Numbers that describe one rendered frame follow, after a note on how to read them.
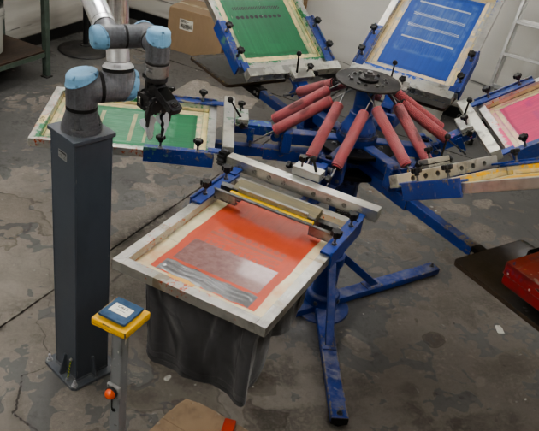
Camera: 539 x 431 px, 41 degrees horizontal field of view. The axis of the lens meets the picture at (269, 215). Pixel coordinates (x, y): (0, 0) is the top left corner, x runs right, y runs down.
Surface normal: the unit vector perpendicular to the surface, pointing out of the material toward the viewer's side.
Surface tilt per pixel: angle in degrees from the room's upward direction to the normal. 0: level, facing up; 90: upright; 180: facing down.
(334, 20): 90
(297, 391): 0
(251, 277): 0
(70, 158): 90
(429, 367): 0
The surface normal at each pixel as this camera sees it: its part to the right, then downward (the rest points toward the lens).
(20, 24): 0.88, 0.34
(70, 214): -0.70, 0.29
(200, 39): -0.41, 0.43
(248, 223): 0.13, -0.85
